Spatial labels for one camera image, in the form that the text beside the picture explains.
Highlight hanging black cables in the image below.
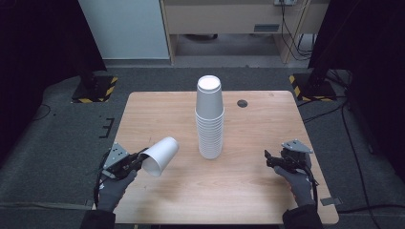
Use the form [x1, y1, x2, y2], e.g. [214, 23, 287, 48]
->
[279, 0, 314, 62]

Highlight thin black floor cable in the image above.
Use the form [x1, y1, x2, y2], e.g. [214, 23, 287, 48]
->
[31, 103, 53, 122]

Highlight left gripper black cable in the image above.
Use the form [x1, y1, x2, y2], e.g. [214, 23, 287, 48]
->
[93, 152, 110, 208]

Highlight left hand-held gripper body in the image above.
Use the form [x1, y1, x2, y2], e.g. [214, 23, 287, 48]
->
[101, 141, 141, 180]

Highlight long black floor cable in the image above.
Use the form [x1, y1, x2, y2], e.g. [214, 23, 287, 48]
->
[336, 71, 405, 229]

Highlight stack of white cups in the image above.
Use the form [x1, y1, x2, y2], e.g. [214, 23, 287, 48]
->
[194, 74, 225, 160]

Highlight black yellow striped stand base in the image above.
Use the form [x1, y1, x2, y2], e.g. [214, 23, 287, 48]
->
[288, 68, 338, 103]
[71, 68, 119, 104]

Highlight person's right hand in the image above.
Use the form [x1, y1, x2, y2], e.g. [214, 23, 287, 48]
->
[273, 165, 316, 208]

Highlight white cabinet panel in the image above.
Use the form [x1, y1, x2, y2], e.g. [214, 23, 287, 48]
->
[77, 0, 170, 60]

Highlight person's left hand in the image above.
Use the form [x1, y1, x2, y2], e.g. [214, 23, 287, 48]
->
[96, 170, 139, 213]

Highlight single white paper cup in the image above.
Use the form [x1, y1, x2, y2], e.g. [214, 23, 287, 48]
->
[139, 135, 181, 177]

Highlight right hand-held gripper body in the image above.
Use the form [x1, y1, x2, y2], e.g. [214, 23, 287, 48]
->
[279, 138, 314, 175]

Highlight black curtain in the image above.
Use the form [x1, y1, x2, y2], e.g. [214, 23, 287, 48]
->
[0, 0, 108, 166]
[308, 0, 405, 175]

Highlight light wooden desk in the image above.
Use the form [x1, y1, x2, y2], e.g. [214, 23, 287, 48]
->
[160, 0, 330, 65]

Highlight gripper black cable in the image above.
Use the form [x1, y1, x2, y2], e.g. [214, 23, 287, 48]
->
[290, 155, 320, 212]
[93, 152, 110, 208]

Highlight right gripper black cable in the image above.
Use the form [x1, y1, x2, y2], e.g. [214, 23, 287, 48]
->
[290, 155, 320, 212]

